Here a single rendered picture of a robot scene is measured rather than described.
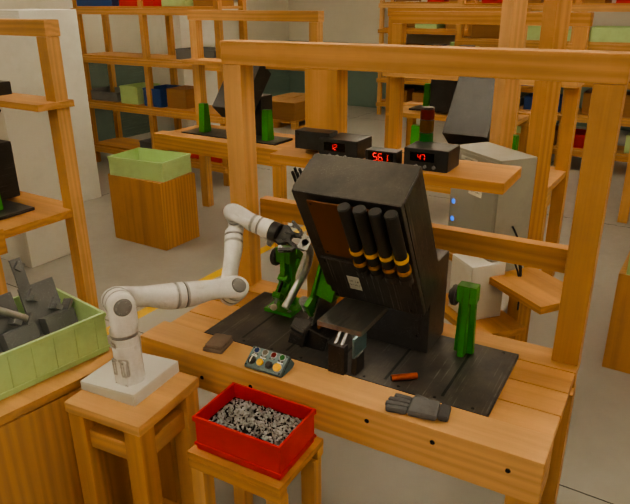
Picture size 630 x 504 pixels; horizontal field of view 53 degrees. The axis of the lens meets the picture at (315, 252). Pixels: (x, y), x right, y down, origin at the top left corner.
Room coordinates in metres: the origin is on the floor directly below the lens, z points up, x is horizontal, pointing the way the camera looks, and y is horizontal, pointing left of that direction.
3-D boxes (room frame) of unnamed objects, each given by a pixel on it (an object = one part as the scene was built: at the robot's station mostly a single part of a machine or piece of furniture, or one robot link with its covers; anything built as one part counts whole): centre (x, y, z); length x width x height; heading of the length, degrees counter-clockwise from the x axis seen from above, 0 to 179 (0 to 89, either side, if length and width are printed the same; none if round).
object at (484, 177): (2.31, -0.28, 1.52); 0.90 x 0.25 x 0.04; 60
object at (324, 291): (2.07, -0.06, 1.17); 0.13 x 0.12 x 0.20; 60
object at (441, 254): (2.15, -0.31, 1.07); 0.30 x 0.18 x 0.34; 60
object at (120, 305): (1.87, 0.64, 1.14); 0.09 x 0.09 x 0.17; 33
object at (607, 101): (2.35, -0.30, 1.36); 1.49 x 0.09 x 0.97; 60
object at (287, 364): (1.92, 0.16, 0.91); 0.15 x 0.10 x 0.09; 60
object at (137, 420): (1.87, 0.63, 0.83); 0.32 x 0.32 x 0.04; 64
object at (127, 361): (1.87, 0.63, 0.98); 0.09 x 0.09 x 0.17; 59
